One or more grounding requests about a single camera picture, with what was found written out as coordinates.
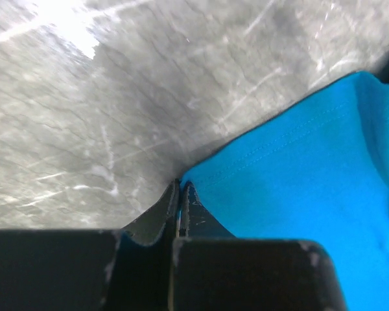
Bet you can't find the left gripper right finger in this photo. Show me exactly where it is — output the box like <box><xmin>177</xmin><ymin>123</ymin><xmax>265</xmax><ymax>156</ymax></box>
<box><xmin>170</xmin><ymin>183</ymin><xmax>347</xmax><ymax>310</ymax></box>

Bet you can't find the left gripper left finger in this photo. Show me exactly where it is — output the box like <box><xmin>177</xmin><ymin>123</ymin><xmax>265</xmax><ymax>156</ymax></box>
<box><xmin>0</xmin><ymin>178</ymin><xmax>181</xmax><ymax>311</ymax></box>

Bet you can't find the blue t shirt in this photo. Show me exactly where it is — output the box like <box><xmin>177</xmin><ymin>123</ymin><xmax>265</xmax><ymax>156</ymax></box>
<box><xmin>182</xmin><ymin>72</ymin><xmax>389</xmax><ymax>310</ymax></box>

